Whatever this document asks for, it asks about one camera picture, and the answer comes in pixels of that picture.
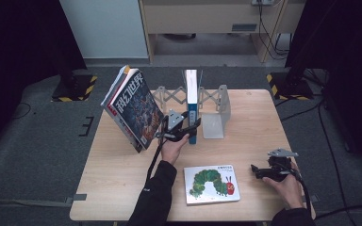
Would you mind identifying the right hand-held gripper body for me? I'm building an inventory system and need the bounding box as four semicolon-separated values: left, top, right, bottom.
266;148;300;183

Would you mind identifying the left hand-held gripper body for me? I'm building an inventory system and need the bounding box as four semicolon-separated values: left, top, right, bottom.
159;108;192;143

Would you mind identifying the extendable grey metal book rack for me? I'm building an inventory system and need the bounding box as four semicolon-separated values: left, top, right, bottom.
150;84;232;140

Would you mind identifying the thick blue book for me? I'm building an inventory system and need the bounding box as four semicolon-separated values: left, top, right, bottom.
182;69;204;145

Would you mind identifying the dark illustrated magazine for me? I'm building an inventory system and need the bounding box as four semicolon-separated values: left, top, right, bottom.
108;71;165;150

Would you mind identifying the white caterpillar picture book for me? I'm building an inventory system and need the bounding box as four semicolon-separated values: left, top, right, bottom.
183;164;241;206

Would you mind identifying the red-edged magazine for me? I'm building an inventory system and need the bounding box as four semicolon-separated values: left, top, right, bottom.
105;69;146;154

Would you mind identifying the pale magazine with orange corner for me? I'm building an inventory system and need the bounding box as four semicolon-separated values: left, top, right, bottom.
100;64;131;107

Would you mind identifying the person's left hand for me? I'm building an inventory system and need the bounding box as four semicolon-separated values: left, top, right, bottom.
159;134;190;166

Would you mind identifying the person's right hand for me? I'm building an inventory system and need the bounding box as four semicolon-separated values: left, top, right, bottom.
261;163;304;211

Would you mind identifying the black stand with striped base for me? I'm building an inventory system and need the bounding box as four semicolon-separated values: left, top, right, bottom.
50;59;98;103
266;46;315;102

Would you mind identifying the beige wooden desk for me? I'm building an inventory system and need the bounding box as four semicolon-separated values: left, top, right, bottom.
138;0;307;64

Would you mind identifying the white panel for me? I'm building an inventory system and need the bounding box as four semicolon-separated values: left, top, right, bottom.
58;0;149;60

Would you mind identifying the black curtain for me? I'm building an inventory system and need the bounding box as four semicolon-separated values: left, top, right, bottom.
0;0;88;158
285;0;362;172

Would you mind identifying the right hand-held gripper black cable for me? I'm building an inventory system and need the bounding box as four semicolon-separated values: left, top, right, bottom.
288;170;313;218

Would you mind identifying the hand-held gripper black cable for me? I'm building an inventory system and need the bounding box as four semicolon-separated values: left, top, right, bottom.
145;117;168;189
288;170;313;218

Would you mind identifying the left hand-held gripper black cable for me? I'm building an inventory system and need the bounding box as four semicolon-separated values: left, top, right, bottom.
145;117;168;189

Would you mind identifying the long black floor cable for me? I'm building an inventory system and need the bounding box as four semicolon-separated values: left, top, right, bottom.
279;93;362;221

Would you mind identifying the black hanging desk cable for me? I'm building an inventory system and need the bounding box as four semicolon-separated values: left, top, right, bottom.
256;0;289;61

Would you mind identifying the thin black floor cable loop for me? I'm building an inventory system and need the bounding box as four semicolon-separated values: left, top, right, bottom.
8;102;32;121

